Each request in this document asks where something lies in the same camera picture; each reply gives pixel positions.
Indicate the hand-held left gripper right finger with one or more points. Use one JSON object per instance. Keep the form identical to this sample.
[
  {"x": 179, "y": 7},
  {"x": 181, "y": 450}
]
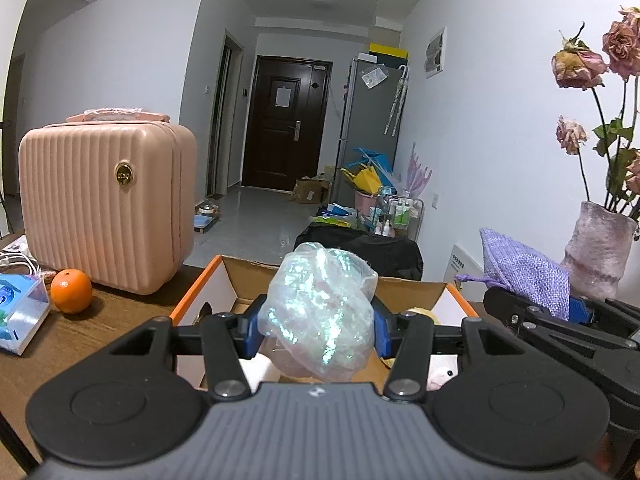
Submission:
[{"x": 381, "y": 335}]

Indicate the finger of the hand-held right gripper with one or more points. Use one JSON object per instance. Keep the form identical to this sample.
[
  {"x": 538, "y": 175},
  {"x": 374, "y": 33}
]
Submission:
[
  {"x": 580, "y": 310},
  {"x": 550, "y": 335}
]

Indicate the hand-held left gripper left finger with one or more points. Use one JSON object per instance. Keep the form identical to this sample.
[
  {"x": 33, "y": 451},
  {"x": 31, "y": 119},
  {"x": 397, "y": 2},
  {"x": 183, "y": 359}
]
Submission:
[{"x": 252, "y": 332}]

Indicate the orange cardboard box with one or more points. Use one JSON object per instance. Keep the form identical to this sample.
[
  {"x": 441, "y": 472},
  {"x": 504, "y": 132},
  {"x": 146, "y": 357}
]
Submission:
[{"x": 240, "y": 280}]

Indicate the clear plastic bag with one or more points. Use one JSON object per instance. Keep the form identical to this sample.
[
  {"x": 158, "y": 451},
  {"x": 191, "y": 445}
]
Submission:
[{"x": 320, "y": 310}]

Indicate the white plush sheep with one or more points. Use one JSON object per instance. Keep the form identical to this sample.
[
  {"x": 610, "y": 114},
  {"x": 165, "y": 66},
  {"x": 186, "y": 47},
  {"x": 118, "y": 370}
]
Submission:
[{"x": 442, "y": 375}]

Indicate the purple fuzzy vase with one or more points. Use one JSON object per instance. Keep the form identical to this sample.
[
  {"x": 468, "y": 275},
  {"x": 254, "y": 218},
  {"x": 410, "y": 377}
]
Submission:
[{"x": 597, "y": 255}]

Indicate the black bag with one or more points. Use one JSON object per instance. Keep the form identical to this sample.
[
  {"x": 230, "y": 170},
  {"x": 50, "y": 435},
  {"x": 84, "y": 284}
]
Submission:
[{"x": 360, "y": 247}]

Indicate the white flat box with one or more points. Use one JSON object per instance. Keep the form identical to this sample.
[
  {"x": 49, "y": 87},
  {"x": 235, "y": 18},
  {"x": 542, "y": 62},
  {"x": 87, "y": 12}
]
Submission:
[{"x": 462, "y": 265}]

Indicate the cart with bottles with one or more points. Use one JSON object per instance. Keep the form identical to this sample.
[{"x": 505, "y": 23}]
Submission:
[{"x": 400, "y": 212}]

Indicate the pink bucket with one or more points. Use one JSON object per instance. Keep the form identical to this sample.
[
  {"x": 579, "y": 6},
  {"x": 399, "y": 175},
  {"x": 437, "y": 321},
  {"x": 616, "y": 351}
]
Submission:
[{"x": 366, "y": 202}]

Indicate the brown cardboard carton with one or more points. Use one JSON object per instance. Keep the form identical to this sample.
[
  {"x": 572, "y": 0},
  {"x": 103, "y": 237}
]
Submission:
[{"x": 310, "y": 191}]

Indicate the blue and yellow bags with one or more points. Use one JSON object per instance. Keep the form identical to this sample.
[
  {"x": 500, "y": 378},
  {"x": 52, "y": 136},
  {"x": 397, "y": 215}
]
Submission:
[{"x": 367, "y": 172}]

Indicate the orange fruit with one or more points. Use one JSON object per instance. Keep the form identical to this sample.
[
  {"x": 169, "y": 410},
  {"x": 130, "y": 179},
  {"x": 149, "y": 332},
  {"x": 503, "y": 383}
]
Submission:
[{"x": 71, "y": 291}]

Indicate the pink ribbed suitcase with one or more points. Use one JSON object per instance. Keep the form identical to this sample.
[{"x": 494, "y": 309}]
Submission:
[{"x": 105, "y": 200}]

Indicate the grey refrigerator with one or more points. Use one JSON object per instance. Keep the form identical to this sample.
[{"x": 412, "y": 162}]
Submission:
[{"x": 367, "y": 135}]

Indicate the dark brown door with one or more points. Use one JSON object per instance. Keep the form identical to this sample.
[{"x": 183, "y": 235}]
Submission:
[{"x": 285, "y": 125}]

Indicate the blue tissue pack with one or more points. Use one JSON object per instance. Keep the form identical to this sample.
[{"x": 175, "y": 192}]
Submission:
[{"x": 20, "y": 315}]

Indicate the hanging umbrellas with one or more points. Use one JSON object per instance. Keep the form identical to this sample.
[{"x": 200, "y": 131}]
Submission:
[{"x": 396, "y": 100}]

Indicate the dried pink roses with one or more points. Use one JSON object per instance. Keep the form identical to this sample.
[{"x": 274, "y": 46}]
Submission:
[{"x": 580, "y": 65}]

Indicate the yellow box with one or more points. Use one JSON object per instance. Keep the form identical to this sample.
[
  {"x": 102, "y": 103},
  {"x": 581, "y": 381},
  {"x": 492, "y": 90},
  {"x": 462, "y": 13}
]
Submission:
[{"x": 387, "y": 51}]

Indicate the purple wall decoration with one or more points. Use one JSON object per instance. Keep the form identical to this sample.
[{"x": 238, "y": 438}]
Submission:
[{"x": 417, "y": 172}]

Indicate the white wall panel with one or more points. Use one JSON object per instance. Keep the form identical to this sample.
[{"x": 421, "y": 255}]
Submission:
[{"x": 434, "y": 52}]

